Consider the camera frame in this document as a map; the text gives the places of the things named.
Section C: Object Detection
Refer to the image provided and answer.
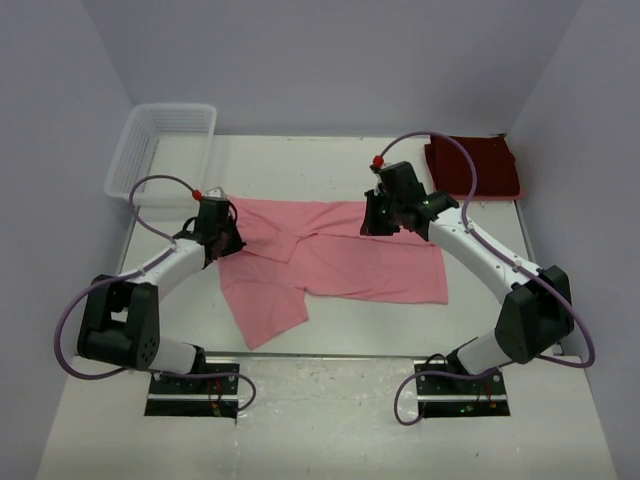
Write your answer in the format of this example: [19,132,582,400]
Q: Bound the pink t shirt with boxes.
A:
[218,197,449,350]

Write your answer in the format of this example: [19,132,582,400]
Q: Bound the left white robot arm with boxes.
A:
[76,196,245,393]

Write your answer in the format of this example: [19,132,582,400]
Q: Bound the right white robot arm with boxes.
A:
[361,157,575,393]

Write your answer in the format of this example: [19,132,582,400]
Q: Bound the white plastic basket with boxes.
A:
[104,103,217,201]

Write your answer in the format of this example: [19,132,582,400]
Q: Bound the folded dark red shirt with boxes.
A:
[424,132,522,197]

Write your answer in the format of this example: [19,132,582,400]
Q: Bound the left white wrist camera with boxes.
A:
[191,187,227,201]

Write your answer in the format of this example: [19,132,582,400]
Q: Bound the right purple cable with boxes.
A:
[392,131,596,426]

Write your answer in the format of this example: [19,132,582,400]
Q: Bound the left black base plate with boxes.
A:
[144,358,240,420]

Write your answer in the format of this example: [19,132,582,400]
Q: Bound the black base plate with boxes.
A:
[144,358,240,420]
[414,354,511,419]

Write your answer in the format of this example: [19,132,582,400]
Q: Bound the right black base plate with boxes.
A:
[414,354,511,419]

